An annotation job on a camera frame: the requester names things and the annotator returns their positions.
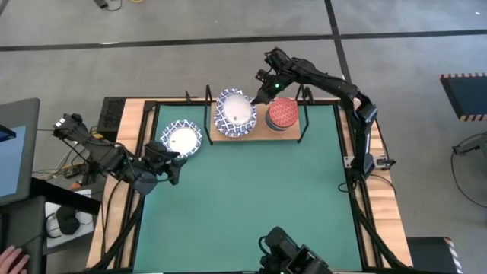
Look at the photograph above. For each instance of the grey laptop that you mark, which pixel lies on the grey laptop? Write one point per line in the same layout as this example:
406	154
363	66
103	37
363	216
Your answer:
19	160

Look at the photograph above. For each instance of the blue white patterned plate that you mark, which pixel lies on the blue white patterned plate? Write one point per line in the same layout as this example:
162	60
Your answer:
182	140
228	131
237	108

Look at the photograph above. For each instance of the black vented box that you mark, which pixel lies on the black vented box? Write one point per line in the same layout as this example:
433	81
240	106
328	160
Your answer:
110	114

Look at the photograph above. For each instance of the grey device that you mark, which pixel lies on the grey device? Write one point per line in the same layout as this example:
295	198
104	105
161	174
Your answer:
472	144

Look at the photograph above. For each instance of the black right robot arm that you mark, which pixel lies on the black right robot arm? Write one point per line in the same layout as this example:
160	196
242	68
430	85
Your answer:
335	85

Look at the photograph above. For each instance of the black power adapter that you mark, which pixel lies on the black power adapter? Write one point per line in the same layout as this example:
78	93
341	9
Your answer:
102	3

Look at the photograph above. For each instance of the person's hand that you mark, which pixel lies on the person's hand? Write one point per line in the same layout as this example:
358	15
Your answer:
11	260

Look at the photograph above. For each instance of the red leaf patterned bowl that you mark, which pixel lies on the red leaf patterned bowl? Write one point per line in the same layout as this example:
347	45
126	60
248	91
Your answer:
283	112

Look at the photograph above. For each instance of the dark box with striped edge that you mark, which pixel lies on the dark box with striped edge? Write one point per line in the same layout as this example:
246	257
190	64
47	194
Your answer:
466	97
430	255

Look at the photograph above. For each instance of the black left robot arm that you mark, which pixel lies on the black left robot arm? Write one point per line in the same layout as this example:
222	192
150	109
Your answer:
102	154

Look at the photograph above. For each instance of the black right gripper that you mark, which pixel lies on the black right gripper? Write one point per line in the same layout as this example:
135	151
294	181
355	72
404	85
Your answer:
272	81

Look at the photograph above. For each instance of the black aluminium table frame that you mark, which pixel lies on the black aluminium table frame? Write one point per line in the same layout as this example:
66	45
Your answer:
146	114

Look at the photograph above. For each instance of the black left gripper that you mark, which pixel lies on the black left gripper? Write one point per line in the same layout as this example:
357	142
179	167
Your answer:
156	163

